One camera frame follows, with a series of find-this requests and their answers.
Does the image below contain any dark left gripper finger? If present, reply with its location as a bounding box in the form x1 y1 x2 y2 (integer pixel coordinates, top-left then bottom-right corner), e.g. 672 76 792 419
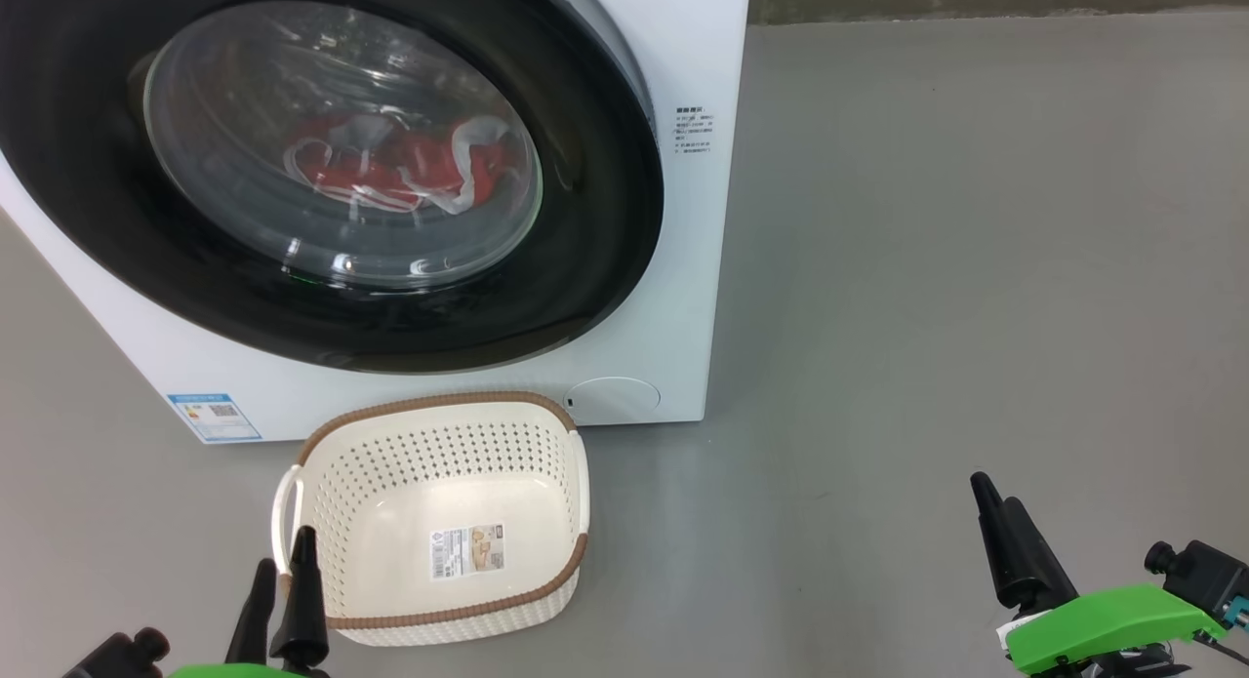
225 559 278 665
270 526 330 671

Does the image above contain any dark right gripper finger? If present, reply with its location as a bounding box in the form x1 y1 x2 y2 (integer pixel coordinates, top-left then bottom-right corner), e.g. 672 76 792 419
970 471 1026 609
1003 496 1079 611

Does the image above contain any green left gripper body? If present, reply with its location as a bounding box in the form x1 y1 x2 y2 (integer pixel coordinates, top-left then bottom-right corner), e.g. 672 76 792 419
166 662 305 678

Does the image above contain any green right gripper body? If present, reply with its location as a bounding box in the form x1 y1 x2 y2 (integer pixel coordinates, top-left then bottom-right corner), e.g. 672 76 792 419
997 583 1229 676

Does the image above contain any red and white garment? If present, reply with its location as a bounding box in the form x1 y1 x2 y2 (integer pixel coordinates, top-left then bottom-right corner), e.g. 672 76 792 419
283 110 519 217

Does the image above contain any black round glass washer door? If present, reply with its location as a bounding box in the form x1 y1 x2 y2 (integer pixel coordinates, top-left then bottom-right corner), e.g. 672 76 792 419
0 0 665 376

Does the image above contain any printed food package label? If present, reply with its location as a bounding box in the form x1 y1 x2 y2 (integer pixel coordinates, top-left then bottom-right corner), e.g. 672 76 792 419
430 523 506 580

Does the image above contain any cream perforated laundry basket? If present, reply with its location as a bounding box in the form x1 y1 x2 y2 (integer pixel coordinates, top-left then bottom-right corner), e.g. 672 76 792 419
271 391 591 648

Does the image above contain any white front-load washing machine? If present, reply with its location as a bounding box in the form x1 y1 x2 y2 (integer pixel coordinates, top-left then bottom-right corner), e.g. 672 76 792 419
0 0 752 446

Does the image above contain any blue energy label sticker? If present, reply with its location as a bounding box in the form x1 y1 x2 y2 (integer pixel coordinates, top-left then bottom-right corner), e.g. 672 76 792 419
166 393 262 445

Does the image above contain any round white filter cover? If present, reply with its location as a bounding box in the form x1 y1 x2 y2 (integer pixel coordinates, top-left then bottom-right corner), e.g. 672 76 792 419
563 377 662 427

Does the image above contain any grey wall baseboard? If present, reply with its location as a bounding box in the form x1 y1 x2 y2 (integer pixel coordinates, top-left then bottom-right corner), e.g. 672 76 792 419
749 0 1249 25

